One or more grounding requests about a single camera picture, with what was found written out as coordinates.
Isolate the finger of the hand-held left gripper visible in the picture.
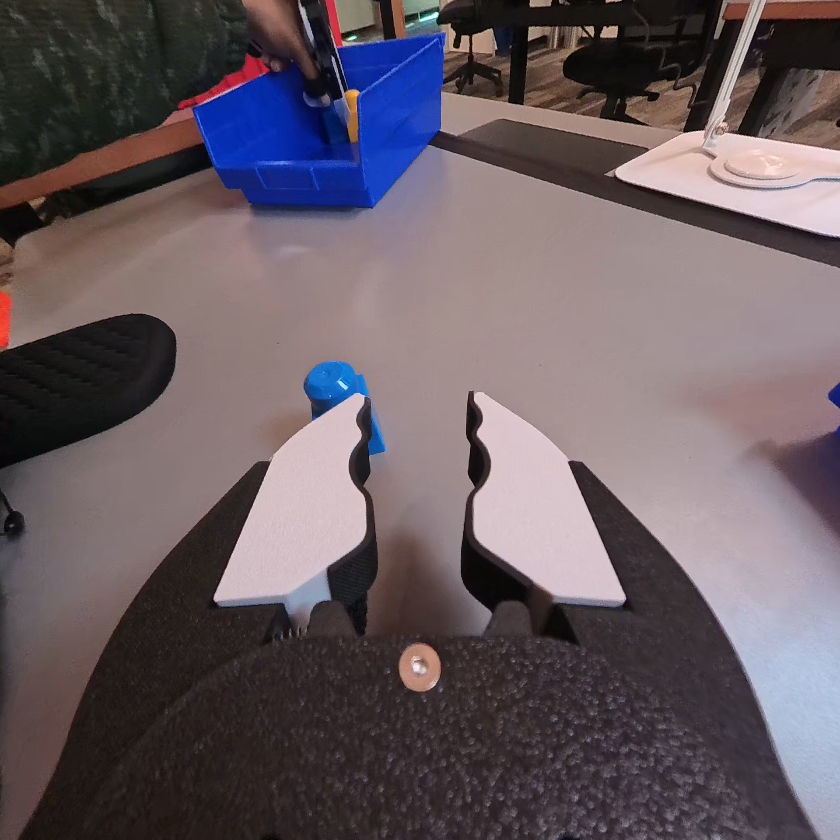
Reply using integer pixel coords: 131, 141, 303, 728
330, 51, 351, 127

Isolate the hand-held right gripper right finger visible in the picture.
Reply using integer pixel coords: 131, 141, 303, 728
461, 390, 627, 618

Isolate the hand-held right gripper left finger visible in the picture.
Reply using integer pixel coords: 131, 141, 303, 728
213, 392, 379, 634

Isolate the person's left hand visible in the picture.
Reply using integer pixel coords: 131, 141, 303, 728
241, 0, 317, 74

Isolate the black office chair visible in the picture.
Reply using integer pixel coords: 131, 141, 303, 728
563, 23, 698, 127
436, 0, 508, 98

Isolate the black chair armrest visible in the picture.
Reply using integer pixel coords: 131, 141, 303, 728
0, 314, 178, 470

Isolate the white desk stand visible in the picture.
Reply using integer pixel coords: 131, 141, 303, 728
613, 0, 840, 238

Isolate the wooden-top office desk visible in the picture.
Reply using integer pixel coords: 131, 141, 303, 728
682, 0, 840, 135

